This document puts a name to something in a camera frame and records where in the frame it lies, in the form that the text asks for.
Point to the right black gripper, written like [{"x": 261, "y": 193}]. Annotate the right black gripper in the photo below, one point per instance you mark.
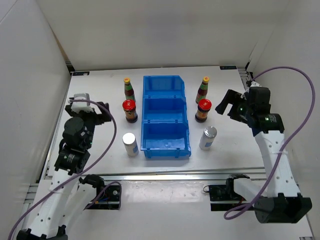
[{"x": 232, "y": 97}]

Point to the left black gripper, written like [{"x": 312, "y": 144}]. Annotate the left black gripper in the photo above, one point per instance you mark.
[{"x": 100, "y": 118}]

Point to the red-lid chili jar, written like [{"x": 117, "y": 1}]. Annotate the red-lid chili jar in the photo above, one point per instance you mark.
[
  {"x": 203, "y": 108},
  {"x": 129, "y": 107}
]

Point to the silver-lid bead jar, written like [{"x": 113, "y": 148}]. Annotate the silver-lid bead jar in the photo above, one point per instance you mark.
[
  {"x": 208, "y": 136},
  {"x": 130, "y": 144}
]

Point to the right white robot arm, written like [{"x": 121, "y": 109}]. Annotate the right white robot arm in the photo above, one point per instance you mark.
[{"x": 279, "y": 200}]

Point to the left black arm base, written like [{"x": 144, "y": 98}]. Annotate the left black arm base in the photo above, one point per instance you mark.
[{"x": 108, "y": 196}]

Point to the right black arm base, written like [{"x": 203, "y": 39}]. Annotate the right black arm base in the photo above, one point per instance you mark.
[{"x": 222, "y": 196}]

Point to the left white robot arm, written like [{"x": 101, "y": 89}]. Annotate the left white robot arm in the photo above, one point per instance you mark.
[{"x": 69, "y": 194}]

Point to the right yellow-capped sauce bottle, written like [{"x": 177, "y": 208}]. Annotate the right yellow-capped sauce bottle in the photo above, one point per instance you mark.
[{"x": 202, "y": 90}]

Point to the yellow-capped sauce bottle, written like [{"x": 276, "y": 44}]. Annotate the yellow-capped sauce bottle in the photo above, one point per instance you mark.
[
  {"x": 128, "y": 89},
  {"x": 202, "y": 90}
]

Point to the left yellow-capped sauce bottle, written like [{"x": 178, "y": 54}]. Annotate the left yellow-capped sauce bottle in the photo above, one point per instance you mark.
[{"x": 128, "y": 89}]

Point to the blue middle storage bin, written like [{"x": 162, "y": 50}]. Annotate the blue middle storage bin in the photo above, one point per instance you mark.
[{"x": 164, "y": 110}]

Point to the blue storage bin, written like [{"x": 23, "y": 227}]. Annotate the blue storage bin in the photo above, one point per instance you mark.
[
  {"x": 164, "y": 110},
  {"x": 165, "y": 140},
  {"x": 167, "y": 86}
]

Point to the blue far storage bin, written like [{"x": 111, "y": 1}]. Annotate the blue far storage bin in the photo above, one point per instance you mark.
[{"x": 167, "y": 86}]

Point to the blue near storage bin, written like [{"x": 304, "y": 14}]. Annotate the blue near storage bin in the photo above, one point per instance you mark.
[{"x": 165, "y": 140}]

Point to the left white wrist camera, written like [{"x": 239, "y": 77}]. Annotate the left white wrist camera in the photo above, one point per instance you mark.
[{"x": 79, "y": 102}]

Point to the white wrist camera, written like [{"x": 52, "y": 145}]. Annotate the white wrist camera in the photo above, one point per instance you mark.
[
  {"x": 248, "y": 85},
  {"x": 79, "y": 102}
]

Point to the aluminium right rail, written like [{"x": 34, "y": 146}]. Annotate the aluminium right rail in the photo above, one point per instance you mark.
[{"x": 245, "y": 77}]

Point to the aluminium rail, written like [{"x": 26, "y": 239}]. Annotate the aluminium rail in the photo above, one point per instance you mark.
[
  {"x": 245, "y": 77},
  {"x": 255, "y": 173},
  {"x": 28, "y": 202}
]

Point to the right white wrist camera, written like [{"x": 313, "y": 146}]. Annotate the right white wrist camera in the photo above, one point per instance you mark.
[{"x": 248, "y": 85}]

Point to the aluminium front rail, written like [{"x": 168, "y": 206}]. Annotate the aluminium front rail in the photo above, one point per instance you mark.
[{"x": 255, "y": 173}]

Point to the aluminium left rail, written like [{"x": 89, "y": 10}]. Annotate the aluminium left rail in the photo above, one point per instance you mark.
[{"x": 28, "y": 202}]

